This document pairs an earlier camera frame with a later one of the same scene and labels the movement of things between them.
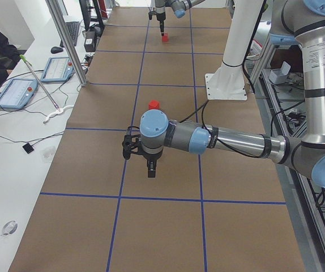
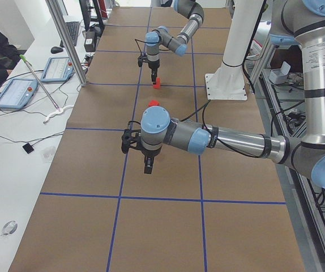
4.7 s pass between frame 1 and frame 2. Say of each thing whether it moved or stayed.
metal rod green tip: stayed
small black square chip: stayed
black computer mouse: stayed
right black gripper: moved
